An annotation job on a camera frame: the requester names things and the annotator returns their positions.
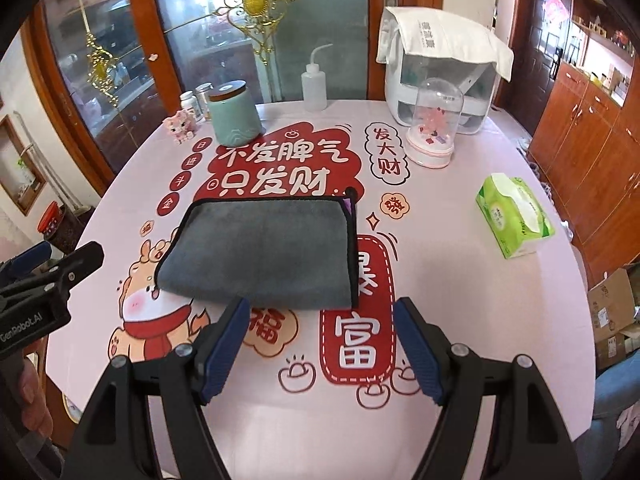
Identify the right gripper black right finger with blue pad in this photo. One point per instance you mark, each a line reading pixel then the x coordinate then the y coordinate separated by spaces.
pixel 528 438

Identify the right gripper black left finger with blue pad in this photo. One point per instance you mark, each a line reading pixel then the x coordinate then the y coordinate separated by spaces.
pixel 114 439

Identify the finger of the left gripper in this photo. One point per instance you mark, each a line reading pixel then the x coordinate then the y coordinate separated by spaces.
pixel 22 265
pixel 74 268

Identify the purple and grey towel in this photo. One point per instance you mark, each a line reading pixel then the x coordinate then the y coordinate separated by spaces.
pixel 298 253

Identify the person's left hand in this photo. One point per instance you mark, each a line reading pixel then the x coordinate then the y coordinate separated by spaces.
pixel 35 414

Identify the red stool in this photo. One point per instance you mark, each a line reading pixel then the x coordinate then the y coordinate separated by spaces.
pixel 50 220

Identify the cardboard box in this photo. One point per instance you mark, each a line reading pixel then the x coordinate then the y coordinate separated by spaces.
pixel 611 305

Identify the pink block toy figure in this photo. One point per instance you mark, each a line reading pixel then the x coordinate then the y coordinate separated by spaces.
pixel 181 126

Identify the small white pill bottle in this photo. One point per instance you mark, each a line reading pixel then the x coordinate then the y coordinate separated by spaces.
pixel 189 103

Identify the teal ceramic canister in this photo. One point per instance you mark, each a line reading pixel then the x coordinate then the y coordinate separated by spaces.
pixel 234 114

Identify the green tissue pack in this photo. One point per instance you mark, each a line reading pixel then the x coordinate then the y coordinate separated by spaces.
pixel 514 215

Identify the white squeeze wash bottle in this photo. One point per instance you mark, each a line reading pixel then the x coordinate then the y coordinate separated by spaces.
pixel 314 83

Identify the wooden cabinet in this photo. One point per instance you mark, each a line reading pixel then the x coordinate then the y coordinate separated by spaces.
pixel 587 149

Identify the glass dome pink ornament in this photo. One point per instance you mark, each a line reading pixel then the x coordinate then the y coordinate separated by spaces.
pixel 434 125

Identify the white water dispenser appliance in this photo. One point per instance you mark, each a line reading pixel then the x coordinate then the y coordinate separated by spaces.
pixel 415 80

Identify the white cloth on appliance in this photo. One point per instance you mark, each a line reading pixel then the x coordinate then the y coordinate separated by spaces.
pixel 434 33

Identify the wooden wall shelf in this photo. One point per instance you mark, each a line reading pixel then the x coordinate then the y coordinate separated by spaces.
pixel 20 178

